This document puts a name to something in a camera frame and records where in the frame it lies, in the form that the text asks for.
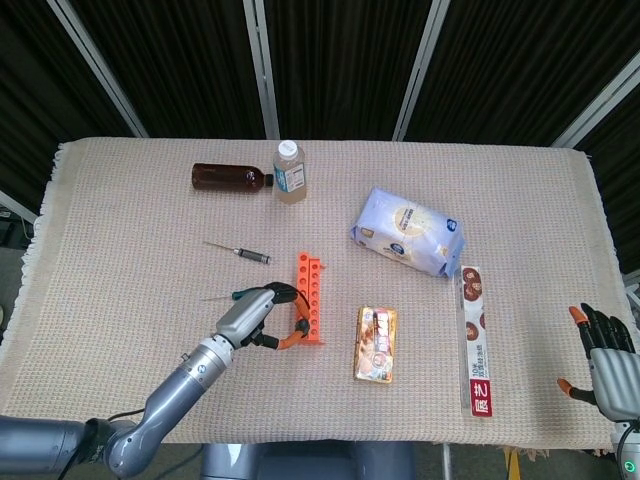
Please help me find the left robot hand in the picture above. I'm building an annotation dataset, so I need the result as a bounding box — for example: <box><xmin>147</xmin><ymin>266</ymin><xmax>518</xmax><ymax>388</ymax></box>
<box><xmin>214</xmin><ymin>282</ymin><xmax>312</xmax><ymax>353</ymax></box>

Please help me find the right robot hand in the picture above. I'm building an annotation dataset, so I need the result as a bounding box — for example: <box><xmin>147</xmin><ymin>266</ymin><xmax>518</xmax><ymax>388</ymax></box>
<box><xmin>557</xmin><ymin>302</ymin><xmax>640</xmax><ymax>420</ymax></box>

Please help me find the teal handle screwdriver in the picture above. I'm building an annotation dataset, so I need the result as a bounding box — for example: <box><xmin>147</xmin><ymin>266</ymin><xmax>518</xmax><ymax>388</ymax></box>
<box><xmin>199</xmin><ymin>288</ymin><xmax>251</xmax><ymax>303</ymax></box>

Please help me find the grey metal precision screwdriver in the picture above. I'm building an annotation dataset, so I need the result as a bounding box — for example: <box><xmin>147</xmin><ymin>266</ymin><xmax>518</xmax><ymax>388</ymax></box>
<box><xmin>203</xmin><ymin>241</ymin><xmax>273</xmax><ymax>265</ymax></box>

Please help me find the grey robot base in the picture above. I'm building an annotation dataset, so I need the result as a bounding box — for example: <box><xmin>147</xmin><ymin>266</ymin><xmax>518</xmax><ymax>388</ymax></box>
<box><xmin>199</xmin><ymin>442</ymin><xmax>416</xmax><ymax>480</ymax></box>

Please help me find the orange tool holder block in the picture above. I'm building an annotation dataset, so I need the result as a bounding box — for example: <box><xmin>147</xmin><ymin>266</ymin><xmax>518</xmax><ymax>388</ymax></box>
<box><xmin>292</xmin><ymin>252</ymin><xmax>327</xmax><ymax>346</ymax></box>

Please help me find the beige woven tablecloth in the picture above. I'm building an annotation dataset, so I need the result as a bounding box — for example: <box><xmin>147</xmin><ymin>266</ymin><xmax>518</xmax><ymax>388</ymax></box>
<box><xmin>0</xmin><ymin>137</ymin><xmax>636</xmax><ymax>454</ymax></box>

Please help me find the yellow curry box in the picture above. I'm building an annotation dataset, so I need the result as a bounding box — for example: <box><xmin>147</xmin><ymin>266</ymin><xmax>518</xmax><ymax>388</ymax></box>
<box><xmin>354</xmin><ymin>306</ymin><xmax>399</xmax><ymax>384</ymax></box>

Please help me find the brown plastic bottle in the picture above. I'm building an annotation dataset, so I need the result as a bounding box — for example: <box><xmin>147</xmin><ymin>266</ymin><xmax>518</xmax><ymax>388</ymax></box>
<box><xmin>191</xmin><ymin>162</ymin><xmax>275</xmax><ymax>192</ymax></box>

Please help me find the long white wrap box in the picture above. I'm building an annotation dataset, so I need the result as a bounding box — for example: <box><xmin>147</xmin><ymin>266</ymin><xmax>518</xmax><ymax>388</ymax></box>
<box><xmin>452</xmin><ymin>264</ymin><xmax>494</xmax><ymax>419</ymax></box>

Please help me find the clear bottle white cap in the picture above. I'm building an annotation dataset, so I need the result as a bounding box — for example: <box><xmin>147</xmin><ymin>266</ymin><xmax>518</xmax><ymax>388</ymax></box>
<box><xmin>272</xmin><ymin>140</ymin><xmax>307</xmax><ymax>205</ymax></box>

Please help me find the pale blue tissue pack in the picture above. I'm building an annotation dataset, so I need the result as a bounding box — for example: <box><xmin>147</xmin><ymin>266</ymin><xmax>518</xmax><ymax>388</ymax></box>
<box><xmin>349</xmin><ymin>187</ymin><xmax>465</xmax><ymax>279</ymax></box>

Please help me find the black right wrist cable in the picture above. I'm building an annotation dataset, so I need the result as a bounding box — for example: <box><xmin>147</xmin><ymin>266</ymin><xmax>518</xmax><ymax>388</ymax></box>
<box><xmin>616</xmin><ymin>422</ymin><xmax>640</xmax><ymax>461</ymax></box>

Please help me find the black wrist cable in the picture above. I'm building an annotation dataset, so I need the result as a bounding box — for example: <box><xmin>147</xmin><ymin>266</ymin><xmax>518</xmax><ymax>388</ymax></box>
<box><xmin>62</xmin><ymin>408</ymin><xmax>147</xmax><ymax>474</ymax></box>
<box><xmin>616</xmin><ymin>422</ymin><xmax>640</xmax><ymax>461</ymax></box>

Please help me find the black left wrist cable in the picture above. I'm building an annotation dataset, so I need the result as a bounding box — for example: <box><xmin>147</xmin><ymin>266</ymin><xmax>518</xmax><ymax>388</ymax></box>
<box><xmin>62</xmin><ymin>408</ymin><xmax>147</xmax><ymax>474</ymax></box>

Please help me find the aluminium partition post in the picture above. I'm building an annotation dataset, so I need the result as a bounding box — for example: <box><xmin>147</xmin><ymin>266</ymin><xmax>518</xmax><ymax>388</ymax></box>
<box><xmin>0</xmin><ymin>189</ymin><xmax>39</xmax><ymax>225</ymax></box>
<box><xmin>551</xmin><ymin>64</ymin><xmax>640</xmax><ymax>149</ymax></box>
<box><xmin>392</xmin><ymin>0</ymin><xmax>451</xmax><ymax>142</ymax></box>
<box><xmin>47</xmin><ymin>0</ymin><xmax>150</xmax><ymax>139</ymax></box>
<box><xmin>243</xmin><ymin>0</ymin><xmax>281</xmax><ymax>140</ymax></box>

